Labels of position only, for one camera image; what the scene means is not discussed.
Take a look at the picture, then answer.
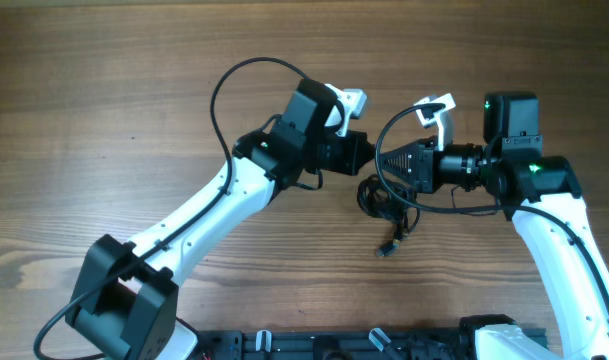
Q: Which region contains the black left camera cable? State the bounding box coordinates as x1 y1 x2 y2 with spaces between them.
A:
32 56 310 360

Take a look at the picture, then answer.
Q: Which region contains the black cable bundle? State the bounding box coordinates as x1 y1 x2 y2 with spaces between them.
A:
356 173 422 258

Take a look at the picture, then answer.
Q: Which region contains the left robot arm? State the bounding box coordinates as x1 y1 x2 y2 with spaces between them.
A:
65 80 373 359

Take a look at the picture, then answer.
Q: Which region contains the black camera cable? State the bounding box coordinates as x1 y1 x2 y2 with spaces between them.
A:
32 56 310 360
374 102 609 341

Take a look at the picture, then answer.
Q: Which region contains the black right camera cable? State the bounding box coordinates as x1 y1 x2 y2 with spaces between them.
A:
374 102 609 341

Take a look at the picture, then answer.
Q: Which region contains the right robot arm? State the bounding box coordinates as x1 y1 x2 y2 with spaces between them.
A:
374 91 609 359

